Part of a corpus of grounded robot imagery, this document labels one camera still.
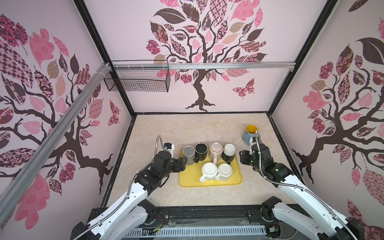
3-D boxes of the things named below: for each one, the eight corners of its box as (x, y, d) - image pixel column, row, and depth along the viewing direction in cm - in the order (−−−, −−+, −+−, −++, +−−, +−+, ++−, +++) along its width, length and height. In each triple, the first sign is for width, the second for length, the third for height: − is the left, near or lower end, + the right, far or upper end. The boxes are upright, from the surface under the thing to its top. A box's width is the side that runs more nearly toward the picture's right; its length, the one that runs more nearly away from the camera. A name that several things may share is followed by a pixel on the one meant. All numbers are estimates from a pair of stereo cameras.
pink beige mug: (209, 167, 92) (210, 159, 83) (208, 151, 99) (209, 142, 90) (222, 167, 92) (225, 159, 83) (220, 151, 99) (222, 142, 90)
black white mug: (222, 165, 93) (225, 157, 85) (220, 151, 99) (223, 143, 92) (233, 165, 93) (237, 157, 85) (231, 151, 99) (234, 143, 92)
